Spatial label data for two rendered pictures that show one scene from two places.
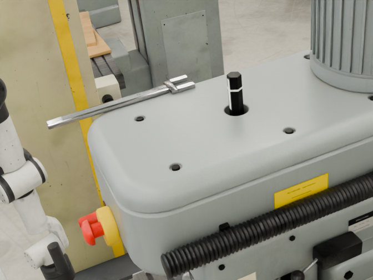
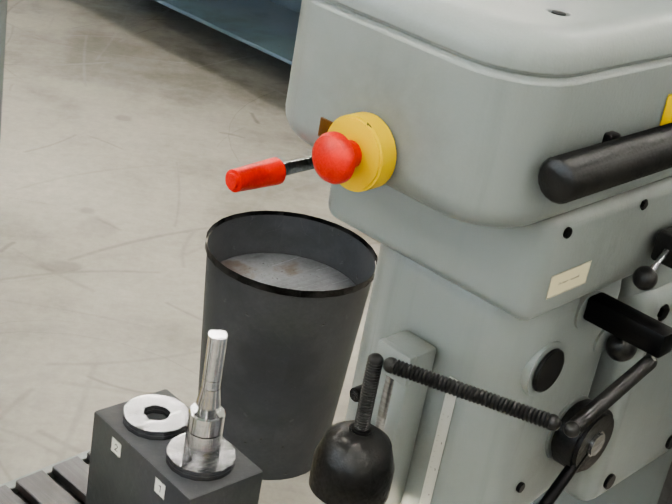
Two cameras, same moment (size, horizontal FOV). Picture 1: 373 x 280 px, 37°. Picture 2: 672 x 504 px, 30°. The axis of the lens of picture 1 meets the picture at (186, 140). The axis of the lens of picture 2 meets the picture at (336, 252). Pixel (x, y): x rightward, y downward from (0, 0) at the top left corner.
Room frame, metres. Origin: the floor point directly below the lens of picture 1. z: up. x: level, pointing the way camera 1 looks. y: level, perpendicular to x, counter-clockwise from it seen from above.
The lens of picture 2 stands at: (-0.13, 0.62, 2.11)
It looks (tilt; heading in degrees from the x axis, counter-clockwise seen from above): 26 degrees down; 328
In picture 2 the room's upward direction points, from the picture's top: 10 degrees clockwise
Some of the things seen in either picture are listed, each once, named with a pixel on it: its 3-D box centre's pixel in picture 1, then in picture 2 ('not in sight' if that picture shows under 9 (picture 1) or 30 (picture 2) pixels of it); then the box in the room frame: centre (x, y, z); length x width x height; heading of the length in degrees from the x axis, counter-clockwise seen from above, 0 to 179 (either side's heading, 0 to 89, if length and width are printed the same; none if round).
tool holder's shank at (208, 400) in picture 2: not in sight; (212, 372); (1.07, 0.02, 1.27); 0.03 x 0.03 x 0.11
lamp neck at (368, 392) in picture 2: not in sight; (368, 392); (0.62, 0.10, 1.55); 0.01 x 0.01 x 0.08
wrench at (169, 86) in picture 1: (121, 102); not in sight; (0.78, 0.10, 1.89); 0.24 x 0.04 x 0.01; 109
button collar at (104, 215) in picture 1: (107, 225); (360, 151); (0.64, 0.14, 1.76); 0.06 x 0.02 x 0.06; 19
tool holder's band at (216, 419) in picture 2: not in sight; (206, 413); (1.07, 0.02, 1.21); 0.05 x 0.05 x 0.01
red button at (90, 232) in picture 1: (93, 231); (339, 156); (0.63, 0.16, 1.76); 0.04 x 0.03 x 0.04; 19
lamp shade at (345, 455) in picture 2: not in sight; (355, 457); (0.62, 0.10, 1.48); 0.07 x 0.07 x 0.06
